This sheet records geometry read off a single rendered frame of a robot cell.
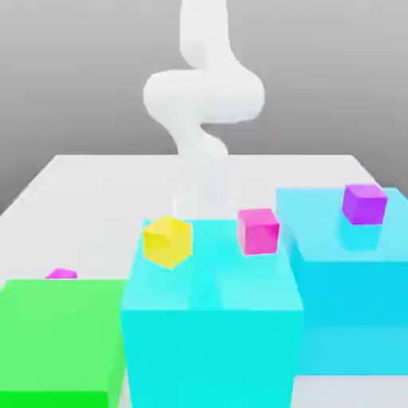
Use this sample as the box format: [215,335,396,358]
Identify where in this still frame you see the small yellow cube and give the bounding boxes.
[142,215,194,271]

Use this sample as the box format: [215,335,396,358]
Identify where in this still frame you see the small pink cube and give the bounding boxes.
[237,208,281,257]

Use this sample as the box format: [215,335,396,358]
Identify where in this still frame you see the small magenta cube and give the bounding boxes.
[45,268,78,281]

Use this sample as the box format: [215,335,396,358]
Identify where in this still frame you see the small purple cube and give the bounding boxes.
[341,183,389,226]

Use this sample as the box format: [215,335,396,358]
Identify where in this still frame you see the large turquoise box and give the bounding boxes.
[120,218,304,408]

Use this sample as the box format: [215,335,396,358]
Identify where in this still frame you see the large sky blue box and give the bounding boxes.
[276,186,408,376]

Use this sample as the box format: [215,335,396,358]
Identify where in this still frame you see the large green box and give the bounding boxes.
[0,278,129,408]

